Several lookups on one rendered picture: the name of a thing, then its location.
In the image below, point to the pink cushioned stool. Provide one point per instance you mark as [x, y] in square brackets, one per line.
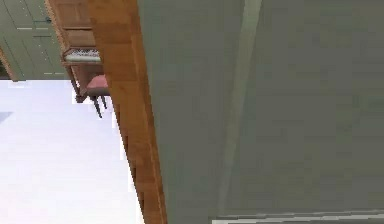
[98, 83]

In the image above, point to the green panelled room door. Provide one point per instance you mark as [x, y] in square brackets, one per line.
[28, 46]

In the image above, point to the brown wooden piano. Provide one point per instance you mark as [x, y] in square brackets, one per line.
[77, 36]

